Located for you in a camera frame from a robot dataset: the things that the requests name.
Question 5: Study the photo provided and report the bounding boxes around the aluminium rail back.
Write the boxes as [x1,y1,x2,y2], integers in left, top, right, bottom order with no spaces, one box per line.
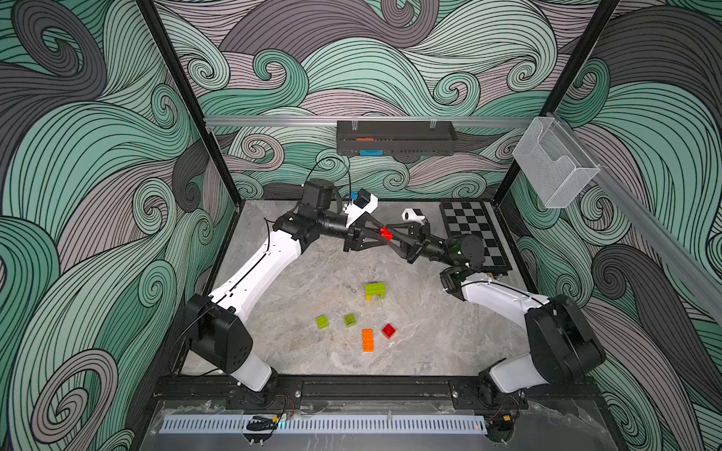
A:
[204,115,534,129]

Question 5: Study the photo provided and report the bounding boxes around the black frame post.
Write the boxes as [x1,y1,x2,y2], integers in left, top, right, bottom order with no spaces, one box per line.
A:
[137,0,244,212]
[492,0,620,210]

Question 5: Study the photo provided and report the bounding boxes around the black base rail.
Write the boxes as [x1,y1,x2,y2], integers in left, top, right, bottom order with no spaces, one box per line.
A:
[150,375,600,413]

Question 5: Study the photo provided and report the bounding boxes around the clear plastic bin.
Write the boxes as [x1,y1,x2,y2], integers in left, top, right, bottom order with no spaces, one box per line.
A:
[513,116,600,209]

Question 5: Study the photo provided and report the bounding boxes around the small green studded lego brick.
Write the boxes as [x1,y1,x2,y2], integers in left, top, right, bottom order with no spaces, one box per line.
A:
[316,315,329,330]

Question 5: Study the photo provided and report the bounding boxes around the black frame post left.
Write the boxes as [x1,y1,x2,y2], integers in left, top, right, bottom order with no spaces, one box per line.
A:
[137,0,244,212]

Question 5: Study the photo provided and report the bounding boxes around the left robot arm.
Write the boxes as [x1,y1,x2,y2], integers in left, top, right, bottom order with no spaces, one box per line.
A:
[182,179,379,393]

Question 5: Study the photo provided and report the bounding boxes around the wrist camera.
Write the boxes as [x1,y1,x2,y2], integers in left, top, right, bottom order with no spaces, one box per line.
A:
[402,208,427,225]
[343,189,378,227]

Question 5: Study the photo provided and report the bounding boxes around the black frame post right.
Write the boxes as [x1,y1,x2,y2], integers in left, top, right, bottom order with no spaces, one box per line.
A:
[492,0,620,210]

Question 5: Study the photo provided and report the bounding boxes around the white slotted cable duct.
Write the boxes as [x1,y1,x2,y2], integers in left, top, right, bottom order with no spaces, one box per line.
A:
[159,413,487,435]

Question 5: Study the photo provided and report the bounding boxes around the green square lego brick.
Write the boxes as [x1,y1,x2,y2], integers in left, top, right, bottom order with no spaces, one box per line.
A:
[365,283,387,299]

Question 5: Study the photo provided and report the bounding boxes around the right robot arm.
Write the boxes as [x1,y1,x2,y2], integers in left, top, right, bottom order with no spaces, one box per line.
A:
[380,222,607,395]

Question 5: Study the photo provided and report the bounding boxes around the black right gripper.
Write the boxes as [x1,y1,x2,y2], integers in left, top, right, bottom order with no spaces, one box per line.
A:
[387,222,460,271]

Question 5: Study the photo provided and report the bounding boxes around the red lego brick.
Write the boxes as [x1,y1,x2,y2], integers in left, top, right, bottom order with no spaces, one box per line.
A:
[379,227,394,240]
[382,323,397,339]

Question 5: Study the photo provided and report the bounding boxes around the aluminium rail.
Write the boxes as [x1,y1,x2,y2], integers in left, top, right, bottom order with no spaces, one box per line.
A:
[204,115,534,129]
[546,113,721,322]

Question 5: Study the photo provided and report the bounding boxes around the green hollow lego brick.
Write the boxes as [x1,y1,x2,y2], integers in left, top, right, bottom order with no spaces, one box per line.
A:
[344,314,356,328]

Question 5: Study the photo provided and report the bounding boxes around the black checkerboard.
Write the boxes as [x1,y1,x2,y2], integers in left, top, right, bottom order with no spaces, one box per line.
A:
[439,201,511,277]

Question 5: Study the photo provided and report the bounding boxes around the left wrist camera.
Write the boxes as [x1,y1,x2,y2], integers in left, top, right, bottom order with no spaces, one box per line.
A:
[343,189,378,227]

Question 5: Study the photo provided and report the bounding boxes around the black wall tray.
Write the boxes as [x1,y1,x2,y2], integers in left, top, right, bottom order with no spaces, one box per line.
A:
[336,121,458,163]

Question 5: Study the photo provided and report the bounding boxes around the aluminium rail right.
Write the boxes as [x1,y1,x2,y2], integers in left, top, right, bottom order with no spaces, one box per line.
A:
[546,113,721,322]

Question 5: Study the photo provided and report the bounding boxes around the orange long lego brick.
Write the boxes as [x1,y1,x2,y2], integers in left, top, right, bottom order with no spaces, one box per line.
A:
[362,329,375,353]

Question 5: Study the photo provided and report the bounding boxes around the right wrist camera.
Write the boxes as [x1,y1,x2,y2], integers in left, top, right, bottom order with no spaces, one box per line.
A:
[402,208,427,225]

